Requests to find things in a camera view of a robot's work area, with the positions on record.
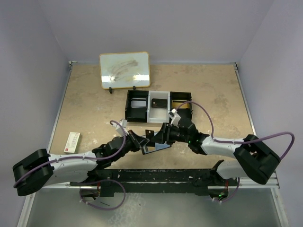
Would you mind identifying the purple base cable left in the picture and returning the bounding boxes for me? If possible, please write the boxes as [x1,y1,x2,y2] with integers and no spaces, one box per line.
[79,179,125,210]

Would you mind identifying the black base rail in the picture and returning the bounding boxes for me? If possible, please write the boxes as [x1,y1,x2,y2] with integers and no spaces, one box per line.
[71,168,237,196]

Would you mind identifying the gold cards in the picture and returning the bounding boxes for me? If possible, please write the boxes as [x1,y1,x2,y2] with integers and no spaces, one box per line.
[171,100,190,109]

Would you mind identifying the black white card sorting tray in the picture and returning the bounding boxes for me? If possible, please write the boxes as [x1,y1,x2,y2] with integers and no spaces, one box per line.
[125,90,193,124]

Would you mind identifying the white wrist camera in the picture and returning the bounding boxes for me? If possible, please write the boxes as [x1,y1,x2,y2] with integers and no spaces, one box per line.
[168,108,181,127]
[116,119,128,135]

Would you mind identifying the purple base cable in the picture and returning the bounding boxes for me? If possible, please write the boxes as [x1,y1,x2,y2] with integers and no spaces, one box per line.
[212,177,240,203]
[79,179,125,210]

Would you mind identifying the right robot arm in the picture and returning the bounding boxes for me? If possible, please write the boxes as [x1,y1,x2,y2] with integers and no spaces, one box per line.
[150,118,281,185]

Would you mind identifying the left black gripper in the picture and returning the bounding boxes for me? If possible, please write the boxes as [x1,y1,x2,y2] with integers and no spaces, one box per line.
[111,129,149,161]

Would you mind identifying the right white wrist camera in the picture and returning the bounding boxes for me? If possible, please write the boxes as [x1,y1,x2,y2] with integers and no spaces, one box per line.
[168,108,181,127]

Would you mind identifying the black leather card holder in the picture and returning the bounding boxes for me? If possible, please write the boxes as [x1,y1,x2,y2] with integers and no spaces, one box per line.
[142,142,171,155]

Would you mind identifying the silver VIP cards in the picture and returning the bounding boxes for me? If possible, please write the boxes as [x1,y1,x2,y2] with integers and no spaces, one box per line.
[130,98,147,108]

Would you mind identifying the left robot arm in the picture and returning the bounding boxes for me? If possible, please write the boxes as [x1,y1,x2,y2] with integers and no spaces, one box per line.
[12,130,149,196]

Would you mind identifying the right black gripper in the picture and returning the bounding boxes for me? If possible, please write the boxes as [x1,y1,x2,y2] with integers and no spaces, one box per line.
[151,122,190,145]

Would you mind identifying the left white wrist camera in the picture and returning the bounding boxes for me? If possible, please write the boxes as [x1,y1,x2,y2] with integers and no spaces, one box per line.
[116,119,128,135]

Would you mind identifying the white board with yellow rim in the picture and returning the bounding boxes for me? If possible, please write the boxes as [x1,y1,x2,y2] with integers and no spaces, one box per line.
[99,52,151,90]

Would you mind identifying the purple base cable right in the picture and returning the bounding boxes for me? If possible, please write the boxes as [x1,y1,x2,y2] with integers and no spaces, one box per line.
[212,177,240,203]

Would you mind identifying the small white green box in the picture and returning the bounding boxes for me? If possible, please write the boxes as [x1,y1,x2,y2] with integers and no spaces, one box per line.
[63,132,80,154]

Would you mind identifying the black VIP cards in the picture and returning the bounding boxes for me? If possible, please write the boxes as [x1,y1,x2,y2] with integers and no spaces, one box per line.
[151,98,168,109]

